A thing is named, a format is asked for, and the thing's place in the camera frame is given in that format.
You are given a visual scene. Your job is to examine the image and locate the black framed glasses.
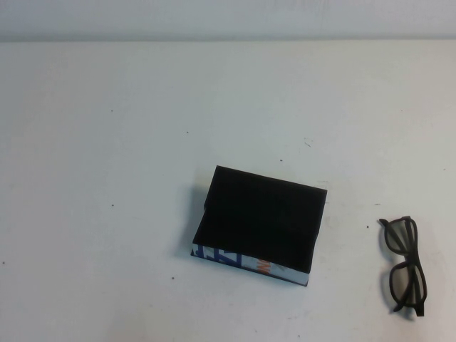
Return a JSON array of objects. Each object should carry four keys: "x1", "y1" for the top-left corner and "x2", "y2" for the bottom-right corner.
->
[{"x1": 378, "y1": 215, "x2": 428, "y2": 317}]

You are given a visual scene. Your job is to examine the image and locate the black glasses case printed front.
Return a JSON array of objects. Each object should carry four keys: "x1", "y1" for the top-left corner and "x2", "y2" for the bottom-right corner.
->
[{"x1": 191, "y1": 165, "x2": 328, "y2": 288}]

